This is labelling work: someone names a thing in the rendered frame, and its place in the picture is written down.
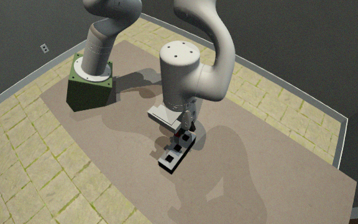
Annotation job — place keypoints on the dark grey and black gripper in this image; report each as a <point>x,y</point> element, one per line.
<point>187,119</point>

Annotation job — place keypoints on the grey and red pin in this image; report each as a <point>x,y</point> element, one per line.
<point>177,139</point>

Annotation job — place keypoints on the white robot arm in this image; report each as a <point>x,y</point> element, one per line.
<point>184,77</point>

